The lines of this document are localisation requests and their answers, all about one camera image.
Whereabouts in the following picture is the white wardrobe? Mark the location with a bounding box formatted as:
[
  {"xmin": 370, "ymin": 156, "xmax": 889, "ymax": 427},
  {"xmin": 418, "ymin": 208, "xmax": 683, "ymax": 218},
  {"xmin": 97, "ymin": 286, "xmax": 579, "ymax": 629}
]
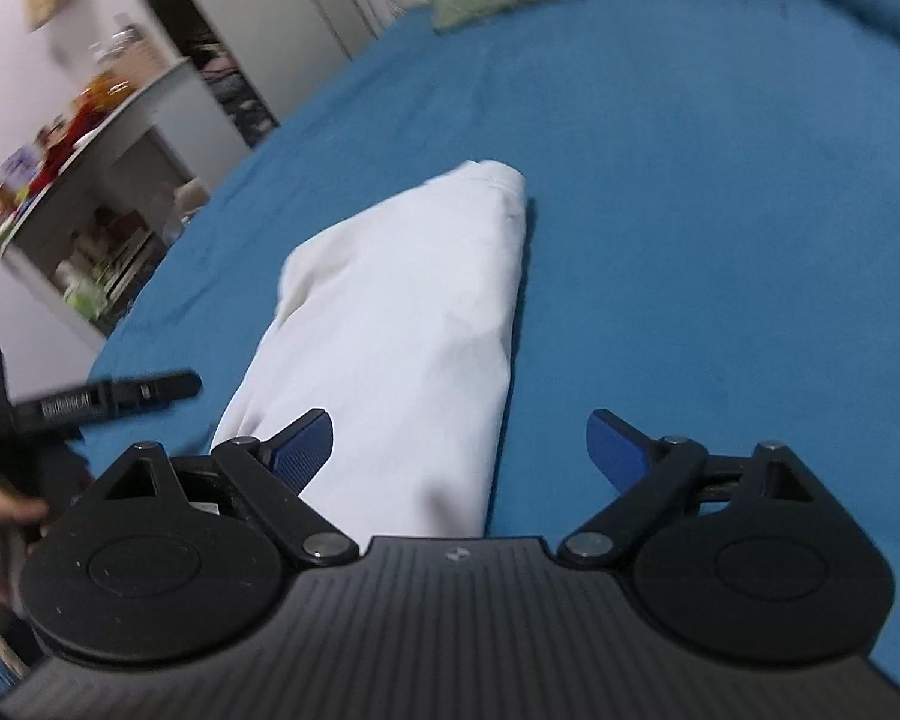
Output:
[{"xmin": 150, "ymin": 0, "xmax": 391, "ymax": 132}]

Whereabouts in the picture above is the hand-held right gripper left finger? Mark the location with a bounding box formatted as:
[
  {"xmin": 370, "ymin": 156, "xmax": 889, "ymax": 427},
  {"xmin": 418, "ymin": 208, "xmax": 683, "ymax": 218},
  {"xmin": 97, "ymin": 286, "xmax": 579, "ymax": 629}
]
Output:
[{"xmin": 82, "ymin": 409, "xmax": 361, "ymax": 568}]

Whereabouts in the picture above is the person's left hand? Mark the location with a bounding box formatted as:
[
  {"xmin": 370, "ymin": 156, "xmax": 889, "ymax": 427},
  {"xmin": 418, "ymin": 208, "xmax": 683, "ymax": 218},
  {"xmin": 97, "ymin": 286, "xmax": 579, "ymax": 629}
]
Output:
[{"xmin": 0, "ymin": 490, "xmax": 52, "ymax": 607}]

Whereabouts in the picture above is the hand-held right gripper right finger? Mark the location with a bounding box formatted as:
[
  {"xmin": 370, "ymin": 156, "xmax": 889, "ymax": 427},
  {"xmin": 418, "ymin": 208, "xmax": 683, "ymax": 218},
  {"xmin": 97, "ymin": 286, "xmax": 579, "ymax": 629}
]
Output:
[{"xmin": 557, "ymin": 409, "xmax": 820, "ymax": 569}]

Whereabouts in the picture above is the bed with blue sheet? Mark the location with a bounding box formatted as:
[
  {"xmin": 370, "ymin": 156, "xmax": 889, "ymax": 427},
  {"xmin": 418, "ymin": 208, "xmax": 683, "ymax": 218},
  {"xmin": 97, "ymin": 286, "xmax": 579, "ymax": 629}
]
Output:
[{"xmin": 82, "ymin": 0, "xmax": 900, "ymax": 698}]

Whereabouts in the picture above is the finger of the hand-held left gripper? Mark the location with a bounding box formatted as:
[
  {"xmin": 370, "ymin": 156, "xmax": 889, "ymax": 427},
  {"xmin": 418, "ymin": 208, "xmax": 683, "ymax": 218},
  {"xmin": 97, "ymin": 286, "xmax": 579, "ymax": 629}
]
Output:
[{"xmin": 11, "ymin": 369, "xmax": 203, "ymax": 428}]

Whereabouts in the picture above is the white printed t-shirt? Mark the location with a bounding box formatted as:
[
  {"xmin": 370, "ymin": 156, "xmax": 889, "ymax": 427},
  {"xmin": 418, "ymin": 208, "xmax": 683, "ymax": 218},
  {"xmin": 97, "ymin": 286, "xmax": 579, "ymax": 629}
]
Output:
[{"xmin": 211, "ymin": 159, "xmax": 530, "ymax": 539}]

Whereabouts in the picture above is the white shelf desk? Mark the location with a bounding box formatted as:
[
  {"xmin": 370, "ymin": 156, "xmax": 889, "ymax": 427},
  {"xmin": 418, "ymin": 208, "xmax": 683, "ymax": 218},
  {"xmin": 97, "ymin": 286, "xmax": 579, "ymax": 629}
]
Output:
[{"xmin": 0, "ymin": 56, "xmax": 254, "ymax": 352}]

